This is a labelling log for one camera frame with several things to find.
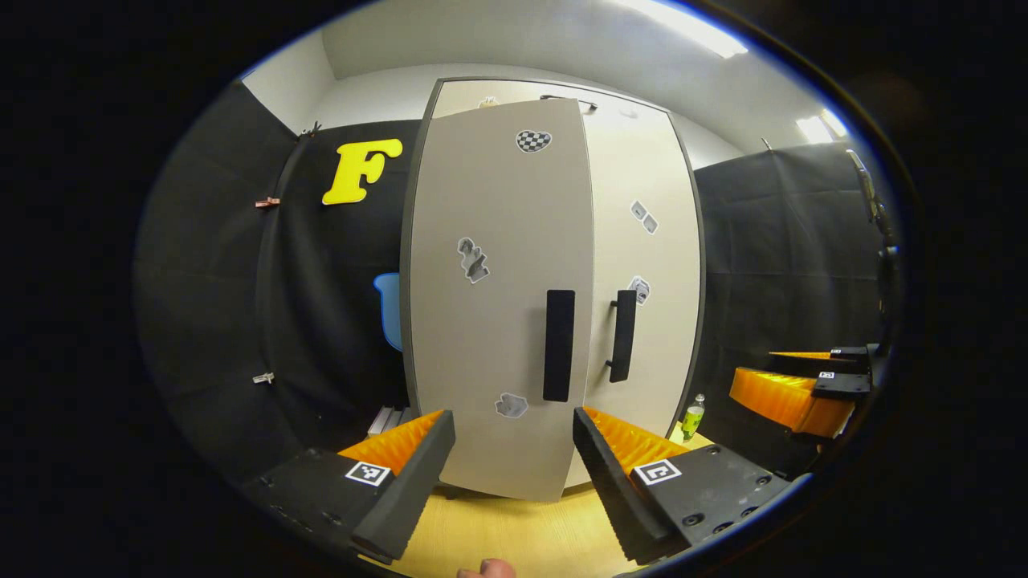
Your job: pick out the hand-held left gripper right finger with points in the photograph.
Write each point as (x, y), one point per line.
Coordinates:
(610, 482)

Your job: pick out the long ceiling light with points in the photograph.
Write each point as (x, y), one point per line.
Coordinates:
(691, 24)

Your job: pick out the beige cabinet drawer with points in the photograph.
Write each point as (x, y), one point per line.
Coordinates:
(614, 111)

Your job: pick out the green drink bottle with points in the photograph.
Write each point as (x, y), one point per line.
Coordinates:
(693, 421)

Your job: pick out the white shoe cabinet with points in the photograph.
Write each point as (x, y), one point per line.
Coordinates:
(701, 257)

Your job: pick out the white cabinet door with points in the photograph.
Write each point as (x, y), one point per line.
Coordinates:
(498, 337)
(658, 337)

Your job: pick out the black backdrop cloth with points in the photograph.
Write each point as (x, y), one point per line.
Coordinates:
(209, 305)
(787, 265)

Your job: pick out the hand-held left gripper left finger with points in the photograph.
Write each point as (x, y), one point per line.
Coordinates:
(409, 490)

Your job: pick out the brown clip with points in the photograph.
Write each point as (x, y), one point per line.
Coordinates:
(267, 202)

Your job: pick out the small ceiling light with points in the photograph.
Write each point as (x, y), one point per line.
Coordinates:
(815, 128)

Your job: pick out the white clip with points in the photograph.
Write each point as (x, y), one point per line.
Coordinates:
(263, 377)

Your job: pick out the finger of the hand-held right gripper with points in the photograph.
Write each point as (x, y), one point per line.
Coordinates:
(851, 353)
(839, 387)

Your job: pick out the grey flat object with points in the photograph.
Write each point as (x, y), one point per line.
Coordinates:
(384, 421)

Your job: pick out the dark metal stand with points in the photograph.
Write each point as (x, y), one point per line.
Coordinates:
(871, 201)

